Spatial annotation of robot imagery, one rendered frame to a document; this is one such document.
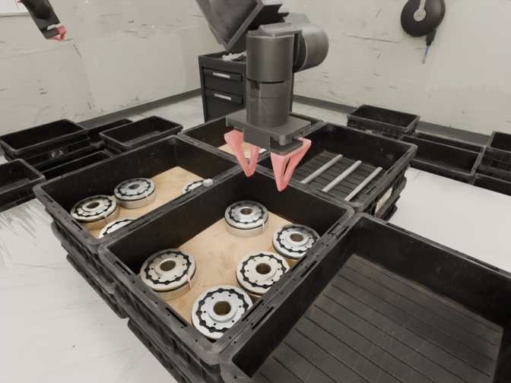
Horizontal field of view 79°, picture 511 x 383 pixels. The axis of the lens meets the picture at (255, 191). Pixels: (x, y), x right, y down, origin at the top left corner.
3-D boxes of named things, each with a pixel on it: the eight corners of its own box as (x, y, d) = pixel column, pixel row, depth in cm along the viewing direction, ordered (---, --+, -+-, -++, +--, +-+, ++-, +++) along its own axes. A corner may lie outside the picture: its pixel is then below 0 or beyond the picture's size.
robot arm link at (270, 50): (235, 23, 35) (276, 27, 32) (271, 20, 40) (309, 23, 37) (236, 85, 39) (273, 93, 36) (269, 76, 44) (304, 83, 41)
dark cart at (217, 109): (247, 183, 247) (245, 63, 198) (207, 166, 270) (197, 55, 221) (289, 156, 286) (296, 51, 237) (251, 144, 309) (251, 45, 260)
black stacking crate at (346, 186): (347, 251, 69) (357, 210, 63) (249, 201, 85) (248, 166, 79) (407, 181, 95) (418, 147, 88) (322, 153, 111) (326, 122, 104)
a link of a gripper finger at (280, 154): (270, 169, 51) (272, 114, 45) (307, 185, 47) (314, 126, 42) (242, 186, 46) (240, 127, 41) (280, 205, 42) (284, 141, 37)
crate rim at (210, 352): (214, 371, 38) (212, 361, 37) (96, 257, 55) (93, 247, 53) (356, 218, 64) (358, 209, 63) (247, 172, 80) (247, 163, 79)
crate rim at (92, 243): (96, 257, 55) (93, 247, 53) (33, 195, 71) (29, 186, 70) (247, 172, 80) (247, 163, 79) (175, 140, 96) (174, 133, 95)
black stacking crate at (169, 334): (218, 404, 44) (212, 361, 38) (112, 292, 60) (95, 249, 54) (347, 252, 69) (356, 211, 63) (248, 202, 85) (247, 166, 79)
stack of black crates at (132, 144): (143, 213, 190) (126, 147, 166) (116, 196, 206) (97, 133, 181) (192, 186, 216) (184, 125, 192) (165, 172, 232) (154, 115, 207)
